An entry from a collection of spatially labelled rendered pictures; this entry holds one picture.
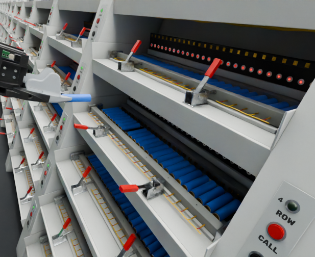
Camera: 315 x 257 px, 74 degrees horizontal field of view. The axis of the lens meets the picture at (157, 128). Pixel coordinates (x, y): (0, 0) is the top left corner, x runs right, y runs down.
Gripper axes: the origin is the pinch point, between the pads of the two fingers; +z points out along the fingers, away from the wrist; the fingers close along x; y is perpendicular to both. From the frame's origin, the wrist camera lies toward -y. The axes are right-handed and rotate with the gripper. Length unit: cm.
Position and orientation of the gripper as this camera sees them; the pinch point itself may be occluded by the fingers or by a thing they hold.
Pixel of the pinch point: (63, 99)
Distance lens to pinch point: 51.4
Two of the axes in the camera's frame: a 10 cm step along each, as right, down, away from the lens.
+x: -5.8, -4.2, 7.0
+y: 3.8, -9.0, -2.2
